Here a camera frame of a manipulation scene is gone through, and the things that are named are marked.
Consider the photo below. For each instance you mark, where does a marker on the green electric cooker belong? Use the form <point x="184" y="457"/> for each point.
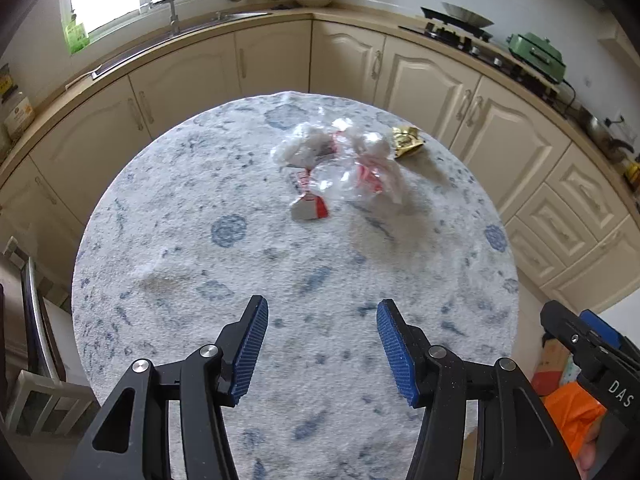
<point x="538" y="53"/>

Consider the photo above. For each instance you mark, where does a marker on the blue patterned white tablecloth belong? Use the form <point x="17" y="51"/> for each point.
<point x="200" y="220"/>

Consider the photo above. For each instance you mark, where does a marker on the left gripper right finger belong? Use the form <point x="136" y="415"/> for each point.
<point x="516" y="436"/>

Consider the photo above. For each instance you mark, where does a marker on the black gas stove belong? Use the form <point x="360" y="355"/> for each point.
<point x="473" y="40"/>

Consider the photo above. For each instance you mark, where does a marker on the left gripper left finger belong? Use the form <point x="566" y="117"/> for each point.
<point x="129" y="437"/>

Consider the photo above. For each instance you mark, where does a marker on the jar on counter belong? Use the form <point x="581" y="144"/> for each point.
<point x="17" y="114"/>

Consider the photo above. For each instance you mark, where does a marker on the steel wok with handle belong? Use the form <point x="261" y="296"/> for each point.
<point x="614" y="150"/>

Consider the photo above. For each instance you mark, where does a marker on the white red plastic bag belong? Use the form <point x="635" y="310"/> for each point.
<point x="330" y="161"/>

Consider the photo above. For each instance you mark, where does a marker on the white stool frame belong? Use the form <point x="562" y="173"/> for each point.
<point x="46" y="408"/>

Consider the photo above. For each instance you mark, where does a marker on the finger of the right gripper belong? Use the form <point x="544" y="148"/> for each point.
<point x="605" y="331"/>
<point x="570" y="330"/>

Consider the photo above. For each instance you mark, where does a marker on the small gold snack packet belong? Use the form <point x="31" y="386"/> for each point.
<point x="406" y="141"/>

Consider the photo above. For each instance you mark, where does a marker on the orange plastic bag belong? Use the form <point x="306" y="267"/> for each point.
<point x="576" y="413"/>

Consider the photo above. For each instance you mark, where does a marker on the steel pan on stove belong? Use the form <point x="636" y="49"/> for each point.
<point x="466" y="16"/>

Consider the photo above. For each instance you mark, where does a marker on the sink faucet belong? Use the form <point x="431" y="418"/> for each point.
<point x="170" y="7"/>

